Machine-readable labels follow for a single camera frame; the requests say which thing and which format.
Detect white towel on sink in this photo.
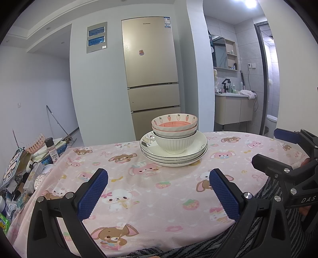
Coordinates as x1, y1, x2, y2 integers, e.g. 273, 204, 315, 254
239, 89, 258, 100

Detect person's right hand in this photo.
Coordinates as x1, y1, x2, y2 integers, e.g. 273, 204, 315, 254
297, 158, 312, 169

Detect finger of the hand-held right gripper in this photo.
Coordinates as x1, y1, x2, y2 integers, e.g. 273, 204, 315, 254
251, 154, 318, 183
274, 128, 318, 159

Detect green packet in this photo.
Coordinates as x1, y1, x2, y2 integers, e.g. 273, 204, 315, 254
0, 213, 11, 236

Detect beige bathroom vanity cabinet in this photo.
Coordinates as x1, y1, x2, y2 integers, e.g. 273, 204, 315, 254
215, 93, 255, 125

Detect pink plastic comb rack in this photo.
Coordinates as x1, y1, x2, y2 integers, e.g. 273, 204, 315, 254
25, 133, 47, 154

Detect white dotted jar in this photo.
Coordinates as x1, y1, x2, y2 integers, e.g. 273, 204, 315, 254
33, 174, 47, 191

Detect metal-handled mop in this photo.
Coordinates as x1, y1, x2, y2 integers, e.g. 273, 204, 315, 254
46, 105, 75, 145

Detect bathroom mirror cabinet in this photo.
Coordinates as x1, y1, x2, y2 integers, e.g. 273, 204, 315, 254
212, 36, 239, 71

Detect pink cartoon-print tablecloth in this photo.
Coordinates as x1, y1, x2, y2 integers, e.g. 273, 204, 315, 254
6, 131, 308, 258

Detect white ribbed bowl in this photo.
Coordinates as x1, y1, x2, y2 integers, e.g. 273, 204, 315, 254
153, 130, 198, 154

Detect dark bathroom door frame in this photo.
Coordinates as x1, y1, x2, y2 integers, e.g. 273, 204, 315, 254
254, 22, 272, 137

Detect grey wall panel blue windows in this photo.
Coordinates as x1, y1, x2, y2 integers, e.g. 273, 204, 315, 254
86, 22, 108, 54

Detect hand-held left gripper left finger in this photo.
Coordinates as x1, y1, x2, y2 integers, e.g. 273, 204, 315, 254
27, 168, 109, 258

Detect grey striped cloth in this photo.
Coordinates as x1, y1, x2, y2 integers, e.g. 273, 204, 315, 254
122, 177, 318, 258

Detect brown-cap spice bottle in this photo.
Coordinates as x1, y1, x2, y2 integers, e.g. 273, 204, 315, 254
45, 137, 59, 164

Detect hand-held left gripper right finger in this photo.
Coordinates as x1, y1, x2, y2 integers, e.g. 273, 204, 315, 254
209, 168, 291, 258

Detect black and white sign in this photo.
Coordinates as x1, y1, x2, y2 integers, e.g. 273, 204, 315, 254
0, 148, 27, 192

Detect white toilet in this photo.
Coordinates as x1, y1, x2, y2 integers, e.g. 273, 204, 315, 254
265, 115, 278, 137

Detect pink strawberry-print bowl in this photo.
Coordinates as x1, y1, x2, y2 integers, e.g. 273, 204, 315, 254
152, 125, 198, 138
151, 113, 198, 133

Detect gold three-door refrigerator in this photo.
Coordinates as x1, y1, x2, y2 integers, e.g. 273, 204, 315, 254
121, 15, 182, 141

